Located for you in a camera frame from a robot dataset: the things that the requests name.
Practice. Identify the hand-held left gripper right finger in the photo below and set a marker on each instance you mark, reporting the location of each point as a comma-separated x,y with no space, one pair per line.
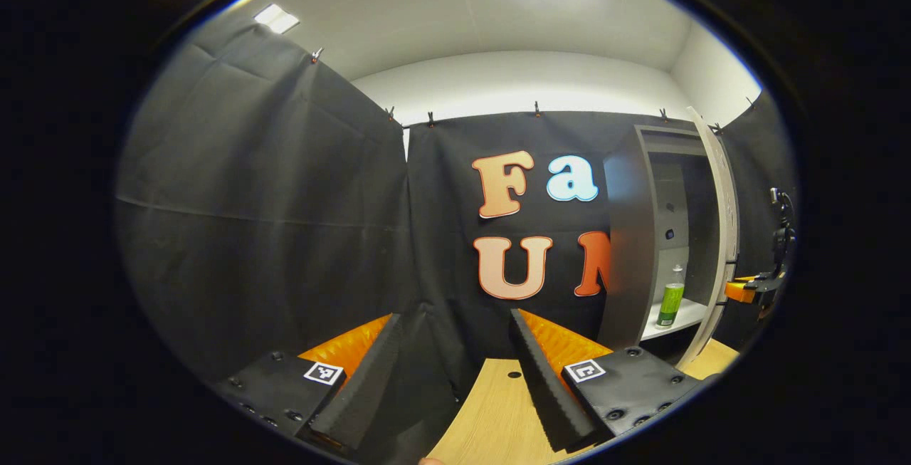
544,387

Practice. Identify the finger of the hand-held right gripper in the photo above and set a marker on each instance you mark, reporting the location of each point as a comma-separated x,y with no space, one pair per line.
740,290

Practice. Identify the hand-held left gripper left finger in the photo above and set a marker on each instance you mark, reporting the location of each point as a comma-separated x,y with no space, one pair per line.
370,387

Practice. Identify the green label clear bottle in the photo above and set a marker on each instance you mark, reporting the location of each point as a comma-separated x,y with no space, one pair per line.
670,305

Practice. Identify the beige cabinet door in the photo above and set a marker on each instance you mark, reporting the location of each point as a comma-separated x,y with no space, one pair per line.
724,187

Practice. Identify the grey cabinet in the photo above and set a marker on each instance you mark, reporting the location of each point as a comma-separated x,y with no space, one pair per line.
626,251

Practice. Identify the black backdrop cloth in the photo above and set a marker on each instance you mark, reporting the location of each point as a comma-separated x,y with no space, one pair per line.
285,237

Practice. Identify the row of black cloth clips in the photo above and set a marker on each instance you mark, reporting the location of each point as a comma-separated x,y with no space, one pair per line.
317,55

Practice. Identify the small ceiling light panel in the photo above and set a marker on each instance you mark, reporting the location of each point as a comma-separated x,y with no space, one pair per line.
277,18

